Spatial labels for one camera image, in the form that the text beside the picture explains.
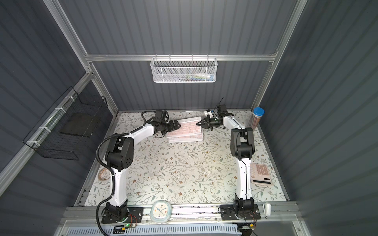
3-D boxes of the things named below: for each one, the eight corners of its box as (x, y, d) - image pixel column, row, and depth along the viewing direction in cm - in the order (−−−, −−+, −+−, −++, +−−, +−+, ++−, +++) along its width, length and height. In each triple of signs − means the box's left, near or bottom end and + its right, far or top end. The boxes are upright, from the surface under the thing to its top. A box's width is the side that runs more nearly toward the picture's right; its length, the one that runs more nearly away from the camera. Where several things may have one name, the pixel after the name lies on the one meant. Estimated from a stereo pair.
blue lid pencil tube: (245, 131, 110) (254, 114, 95) (248, 123, 114) (256, 105, 100) (253, 134, 108) (263, 116, 93) (255, 126, 113) (265, 108, 98)
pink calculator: (252, 185, 85) (254, 183, 82) (247, 165, 93) (248, 163, 90) (271, 185, 85) (274, 183, 82) (264, 165, 93) (267, 163, 90)
